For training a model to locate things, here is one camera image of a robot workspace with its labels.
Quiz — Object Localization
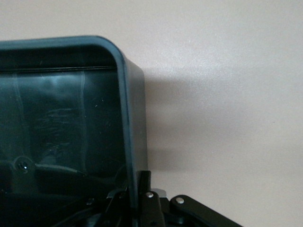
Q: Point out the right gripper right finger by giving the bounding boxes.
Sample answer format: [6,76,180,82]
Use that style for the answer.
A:
[137,170,244,227]

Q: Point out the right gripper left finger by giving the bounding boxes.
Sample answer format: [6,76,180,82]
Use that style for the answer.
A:
[0,156,130,227]

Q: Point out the black plastic box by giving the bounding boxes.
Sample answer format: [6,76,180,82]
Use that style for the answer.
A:
[0,35,149,227]

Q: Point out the brown table cover sheet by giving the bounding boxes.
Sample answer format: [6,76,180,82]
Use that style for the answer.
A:
[0,0,303,227]

